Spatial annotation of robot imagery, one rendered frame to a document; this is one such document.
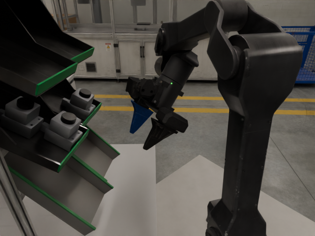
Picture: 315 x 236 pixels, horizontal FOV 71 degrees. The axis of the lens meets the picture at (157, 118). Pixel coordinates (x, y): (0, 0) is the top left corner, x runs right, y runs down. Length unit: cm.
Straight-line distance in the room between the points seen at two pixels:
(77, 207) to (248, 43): 53
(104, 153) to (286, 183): 189
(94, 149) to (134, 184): 22
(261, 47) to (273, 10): 905
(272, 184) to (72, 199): 194
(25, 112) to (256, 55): 41
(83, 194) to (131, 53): 373
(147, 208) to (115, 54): 369
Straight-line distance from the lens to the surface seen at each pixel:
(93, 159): 74
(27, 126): 51
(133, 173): 93
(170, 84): 47
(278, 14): 937
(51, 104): 66
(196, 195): 86
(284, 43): 27
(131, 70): 433
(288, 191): 232
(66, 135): 49
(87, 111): 61
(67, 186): 63
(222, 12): 30
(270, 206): 90
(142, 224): 77
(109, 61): 436
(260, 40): 25
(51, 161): 47
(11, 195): 55
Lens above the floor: 149
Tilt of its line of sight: 29 degrees down
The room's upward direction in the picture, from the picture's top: straight up
